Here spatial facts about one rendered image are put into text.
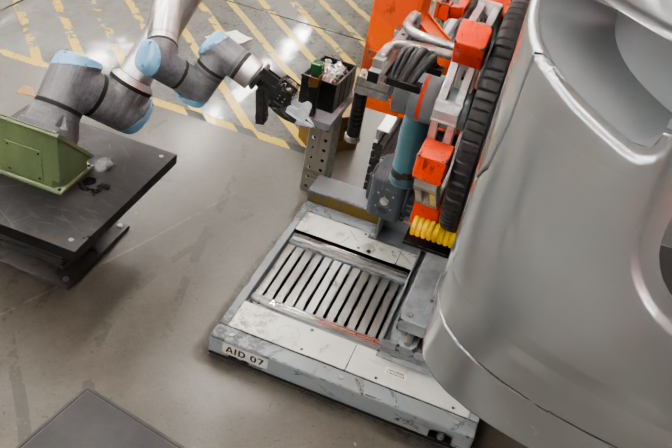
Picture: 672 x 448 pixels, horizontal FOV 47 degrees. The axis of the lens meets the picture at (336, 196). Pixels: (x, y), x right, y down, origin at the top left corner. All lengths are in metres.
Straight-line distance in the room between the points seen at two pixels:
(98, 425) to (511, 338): 1.01
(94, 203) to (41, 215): 0.16
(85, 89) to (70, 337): 0.76
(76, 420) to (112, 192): 0.91
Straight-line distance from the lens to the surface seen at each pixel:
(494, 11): 2.09
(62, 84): 2.55
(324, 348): 2.41
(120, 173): 2.65
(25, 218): 2.47
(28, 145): 2.53
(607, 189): 1.01
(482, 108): 1.82
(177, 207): 3.00
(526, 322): 1.16
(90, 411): 1.89
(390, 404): 2.32
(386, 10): 2.58
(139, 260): 2.76
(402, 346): 2.35
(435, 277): 2.53
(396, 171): 2.40
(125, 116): 2.62
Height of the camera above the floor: 1.82
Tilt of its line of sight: 35 degrees down
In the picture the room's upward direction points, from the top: 11 degrees clockwise
